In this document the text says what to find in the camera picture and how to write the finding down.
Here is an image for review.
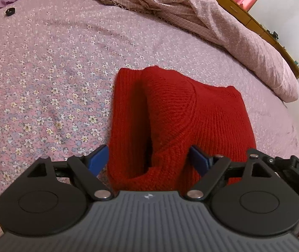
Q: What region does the pink floral duvet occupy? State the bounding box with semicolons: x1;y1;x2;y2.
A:
43;0;299;103

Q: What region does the wooden headboard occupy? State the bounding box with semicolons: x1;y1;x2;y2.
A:
195;0;299;80

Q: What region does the red knit cardigan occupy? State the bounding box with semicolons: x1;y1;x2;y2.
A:
107;66;257;192

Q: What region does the pink floral bedsheet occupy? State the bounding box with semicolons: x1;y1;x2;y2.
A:
0;0;299;231

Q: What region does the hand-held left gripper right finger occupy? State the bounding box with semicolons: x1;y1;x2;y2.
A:
186;145;273;200

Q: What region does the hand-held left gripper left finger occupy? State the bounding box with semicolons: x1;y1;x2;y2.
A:
27;145;113;201

